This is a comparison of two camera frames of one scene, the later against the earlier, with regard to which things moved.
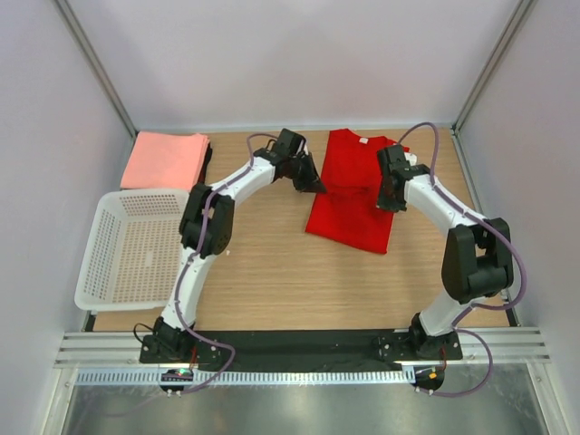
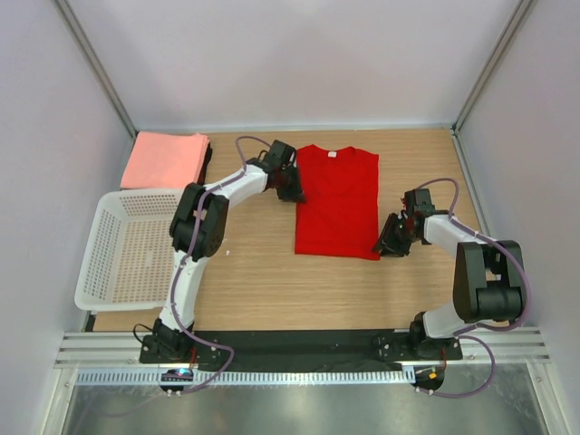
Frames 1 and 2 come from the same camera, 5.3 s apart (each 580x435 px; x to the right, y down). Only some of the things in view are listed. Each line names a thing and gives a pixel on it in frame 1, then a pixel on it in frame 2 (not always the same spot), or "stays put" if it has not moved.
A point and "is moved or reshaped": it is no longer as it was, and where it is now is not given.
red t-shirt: (349, 211) is moved or reshaped
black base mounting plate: (294, 350) stays put
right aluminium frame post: (522, 12) stays put
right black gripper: (387, 206) -> (387, 241)
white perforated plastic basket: (132, 251) stays put
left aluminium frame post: (79, 33) stays put
